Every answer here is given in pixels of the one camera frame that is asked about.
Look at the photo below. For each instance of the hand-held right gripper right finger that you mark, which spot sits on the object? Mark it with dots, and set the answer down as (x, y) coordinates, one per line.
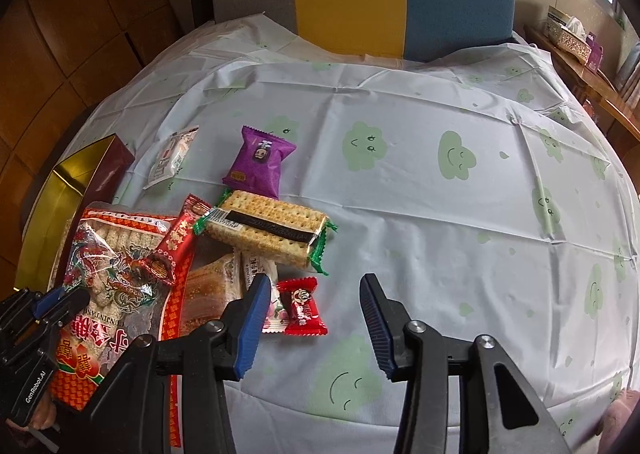
(375, 329)

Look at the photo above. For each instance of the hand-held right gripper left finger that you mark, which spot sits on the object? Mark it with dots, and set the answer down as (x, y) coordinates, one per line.
(252, 329)

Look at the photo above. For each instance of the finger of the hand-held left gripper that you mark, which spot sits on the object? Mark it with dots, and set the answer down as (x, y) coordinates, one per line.
(70, 309)
(50, 301)

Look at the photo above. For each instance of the pink floral snack packet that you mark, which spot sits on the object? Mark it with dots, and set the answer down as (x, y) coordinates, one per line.
(274, 314)

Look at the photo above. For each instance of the small red candy packet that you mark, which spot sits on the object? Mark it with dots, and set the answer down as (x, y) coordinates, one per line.
(302, 306)

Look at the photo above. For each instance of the brown sesame snack packet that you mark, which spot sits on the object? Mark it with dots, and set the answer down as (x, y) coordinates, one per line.
(210, 284)

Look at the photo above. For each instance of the large red snack bag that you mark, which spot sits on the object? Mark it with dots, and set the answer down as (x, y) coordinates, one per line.
(110, 259)

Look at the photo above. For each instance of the red tin box gold inside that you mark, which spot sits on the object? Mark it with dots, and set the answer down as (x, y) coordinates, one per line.
(60, 204)

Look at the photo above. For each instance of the cracker packet green ends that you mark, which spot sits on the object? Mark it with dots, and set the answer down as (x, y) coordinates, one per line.
(270, 229)

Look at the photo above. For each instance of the long red snack packet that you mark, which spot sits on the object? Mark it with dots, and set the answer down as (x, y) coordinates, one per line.
(175, 236)

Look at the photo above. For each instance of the purple snack packet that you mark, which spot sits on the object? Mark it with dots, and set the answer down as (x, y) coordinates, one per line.
(257, 162)

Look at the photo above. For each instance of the white clear snack packet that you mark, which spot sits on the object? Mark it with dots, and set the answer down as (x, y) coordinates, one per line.
(170, 157)

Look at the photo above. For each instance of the pink fleece clothing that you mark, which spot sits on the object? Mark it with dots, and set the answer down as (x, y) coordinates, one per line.
(622, 424)

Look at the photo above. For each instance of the wooden wardrobe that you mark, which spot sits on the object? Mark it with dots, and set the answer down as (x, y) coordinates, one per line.
(75, 24)

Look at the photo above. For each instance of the wooden side table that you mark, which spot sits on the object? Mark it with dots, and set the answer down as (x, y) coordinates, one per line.
(590, 79)

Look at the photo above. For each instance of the ornate tissue box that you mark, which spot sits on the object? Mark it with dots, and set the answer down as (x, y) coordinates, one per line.
(572, 39)

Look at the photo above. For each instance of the small purple box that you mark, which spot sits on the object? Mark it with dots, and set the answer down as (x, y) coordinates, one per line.
(594, 52)

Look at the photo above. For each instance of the white green carton box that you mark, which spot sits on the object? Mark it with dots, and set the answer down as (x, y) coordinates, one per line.
(555, 17)

